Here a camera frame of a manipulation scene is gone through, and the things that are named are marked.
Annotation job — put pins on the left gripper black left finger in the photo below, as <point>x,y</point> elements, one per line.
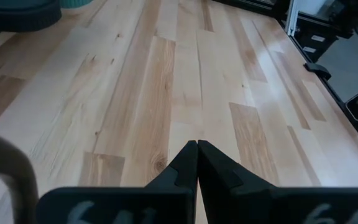
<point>120,207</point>

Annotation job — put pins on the black aluminium rig frame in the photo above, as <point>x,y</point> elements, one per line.
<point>337,93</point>

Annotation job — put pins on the black box with white labels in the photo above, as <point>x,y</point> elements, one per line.
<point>325,51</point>

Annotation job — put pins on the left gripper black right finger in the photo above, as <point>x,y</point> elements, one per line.
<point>291,208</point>

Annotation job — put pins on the white metal post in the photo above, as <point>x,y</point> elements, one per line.
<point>291,18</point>

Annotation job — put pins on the black rubber slide sandal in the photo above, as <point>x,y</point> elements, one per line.
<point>26,20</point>

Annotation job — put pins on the teal rubber slide sandal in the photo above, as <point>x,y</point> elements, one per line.
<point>73,3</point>

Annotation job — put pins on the small black table clamp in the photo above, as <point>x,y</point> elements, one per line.
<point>317,70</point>

